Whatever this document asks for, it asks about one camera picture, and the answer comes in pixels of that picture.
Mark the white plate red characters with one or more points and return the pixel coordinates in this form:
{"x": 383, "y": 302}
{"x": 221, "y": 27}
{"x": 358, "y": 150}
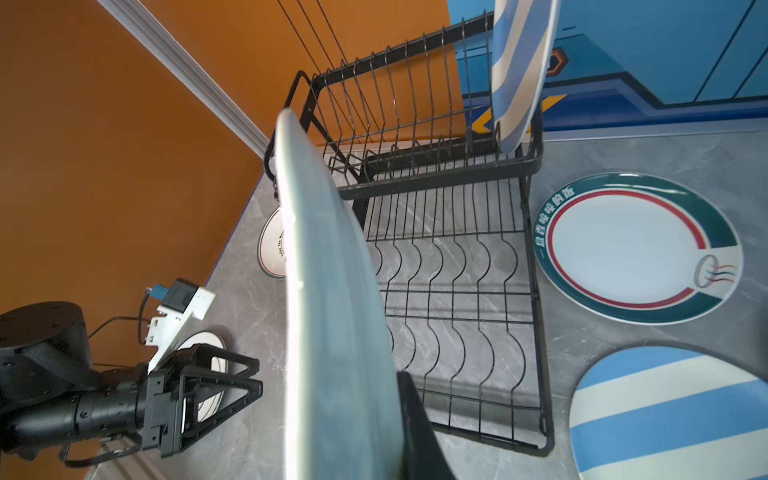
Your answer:
{"x": 271, "y": 250}

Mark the cream plate floral drawing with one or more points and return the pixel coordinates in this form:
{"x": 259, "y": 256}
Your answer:
{"x": 342, "y": 409}

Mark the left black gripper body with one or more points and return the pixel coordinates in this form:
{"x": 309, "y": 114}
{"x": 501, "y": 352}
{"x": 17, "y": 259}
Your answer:
{"x": 162, "y": 418}

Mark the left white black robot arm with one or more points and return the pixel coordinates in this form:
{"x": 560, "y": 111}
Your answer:
{"x": 52, "y": 396}

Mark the white plate green red rim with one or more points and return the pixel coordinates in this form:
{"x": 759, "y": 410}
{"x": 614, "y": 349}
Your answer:
{"x": 637, "y": 248}

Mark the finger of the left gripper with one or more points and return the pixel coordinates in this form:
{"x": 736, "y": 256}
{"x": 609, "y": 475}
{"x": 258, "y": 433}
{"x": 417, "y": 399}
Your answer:
{"x": 204, "y": 365}
{"x": 207, "y": 400}

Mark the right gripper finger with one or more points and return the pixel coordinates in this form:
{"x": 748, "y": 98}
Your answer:
{"x": 423, "y": 457}

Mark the blue white striped plate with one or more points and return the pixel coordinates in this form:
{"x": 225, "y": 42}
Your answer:
{"x": 522, "y": 42}

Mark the black wire dish rack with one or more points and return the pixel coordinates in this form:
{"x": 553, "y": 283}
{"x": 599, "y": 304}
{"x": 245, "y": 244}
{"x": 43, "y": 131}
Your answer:
{"x": 407, "y": 134}

